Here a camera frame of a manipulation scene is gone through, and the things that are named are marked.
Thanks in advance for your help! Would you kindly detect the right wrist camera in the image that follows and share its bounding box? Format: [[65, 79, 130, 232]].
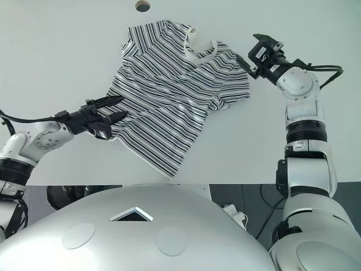
[[248, 41, 276, 68]]

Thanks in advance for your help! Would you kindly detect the striped T-shirt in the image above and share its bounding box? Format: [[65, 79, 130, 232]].
[[106, 25, 252, 181]]

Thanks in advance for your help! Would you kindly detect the white power strip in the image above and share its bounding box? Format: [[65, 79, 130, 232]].
[[222, 203, 249, 228]]

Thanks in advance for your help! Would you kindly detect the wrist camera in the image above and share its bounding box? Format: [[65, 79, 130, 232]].
[[248, 41, 276, 68], [91, 121, 113, 141]]

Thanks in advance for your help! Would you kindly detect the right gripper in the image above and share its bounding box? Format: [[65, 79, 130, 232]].
[[237, 33, 294, 83]]

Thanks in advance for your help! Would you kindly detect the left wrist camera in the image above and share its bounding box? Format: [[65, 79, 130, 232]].
[[91, 121, 113, 141]]

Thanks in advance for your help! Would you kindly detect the black cable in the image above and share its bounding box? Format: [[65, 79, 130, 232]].
[[293, 58, 344, 89], [0, 109, 69, 137]]

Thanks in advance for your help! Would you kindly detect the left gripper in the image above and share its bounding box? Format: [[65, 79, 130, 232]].
[[67, 95, 129, 136]]

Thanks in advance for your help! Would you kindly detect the robot body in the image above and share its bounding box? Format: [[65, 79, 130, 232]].
[[0, 182, 276, 271]]

